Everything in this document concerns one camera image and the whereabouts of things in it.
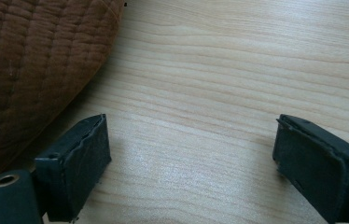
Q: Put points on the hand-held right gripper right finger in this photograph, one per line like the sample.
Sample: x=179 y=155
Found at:
x=315 y=168

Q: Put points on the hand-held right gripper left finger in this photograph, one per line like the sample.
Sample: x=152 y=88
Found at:
x=76 y=168

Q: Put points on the brown quilted cloth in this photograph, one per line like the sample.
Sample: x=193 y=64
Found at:
x=32 y=71

